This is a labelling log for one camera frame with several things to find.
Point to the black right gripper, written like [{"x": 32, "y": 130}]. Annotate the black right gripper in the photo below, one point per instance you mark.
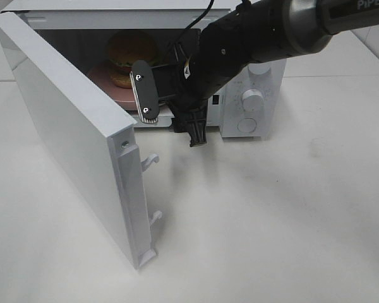
[{"x": 186, "y": 86}]

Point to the round white door button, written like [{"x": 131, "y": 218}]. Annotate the round white door button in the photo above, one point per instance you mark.
[{"x": 247, "y": 125}]

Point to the burger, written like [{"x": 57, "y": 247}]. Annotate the burger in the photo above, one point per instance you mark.
[{"x": 126, "y": 47}]

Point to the pink round plate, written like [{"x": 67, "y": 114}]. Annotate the pink round plate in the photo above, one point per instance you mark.
[{"x": 113, "y": 91}]

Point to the white microwave door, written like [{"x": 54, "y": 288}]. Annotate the white microwave door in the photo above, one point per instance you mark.
[{"x": 87, "y": 133}]

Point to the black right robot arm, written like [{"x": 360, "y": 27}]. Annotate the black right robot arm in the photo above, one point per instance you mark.
[{"x": 258, "y": 32}]

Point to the lower white microwave knob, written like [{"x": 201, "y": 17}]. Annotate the lower white microwave knob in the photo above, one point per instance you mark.
[{"x": 252, "y": 100}]

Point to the white microwave knob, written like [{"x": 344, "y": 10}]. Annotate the white microwave knob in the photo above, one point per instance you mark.
[
  {"x": 258, "y": 69},
  {"x": 252, "y": 100}
]

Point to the upper white microwave knob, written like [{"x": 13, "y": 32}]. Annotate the upper white microwave knob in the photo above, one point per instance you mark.
[{"x": 258, "y": 69}]

